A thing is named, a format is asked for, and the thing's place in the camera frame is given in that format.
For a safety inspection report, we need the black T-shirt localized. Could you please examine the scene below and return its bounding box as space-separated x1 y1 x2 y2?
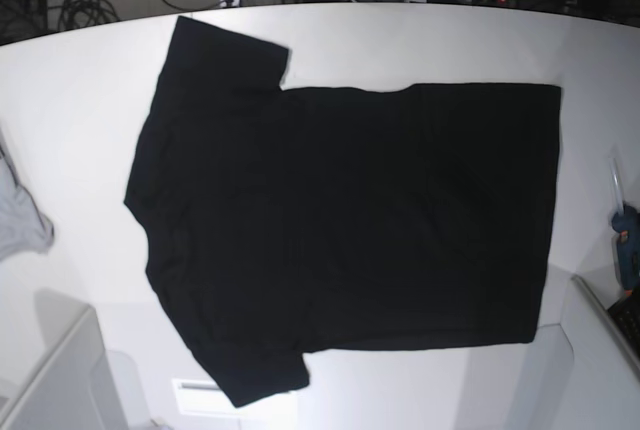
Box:
124 17 562 407

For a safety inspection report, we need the grey cloth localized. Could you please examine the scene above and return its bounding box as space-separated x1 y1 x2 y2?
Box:
0 135 55 261

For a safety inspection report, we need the blue glue gun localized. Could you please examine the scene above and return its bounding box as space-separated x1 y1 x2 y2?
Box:
610 157 639 291

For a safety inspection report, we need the black keyboard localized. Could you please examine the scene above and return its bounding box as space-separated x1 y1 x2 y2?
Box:
608 288 640 355

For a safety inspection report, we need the coiled black cable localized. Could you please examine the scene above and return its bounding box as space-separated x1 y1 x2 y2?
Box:
57 0 121 34

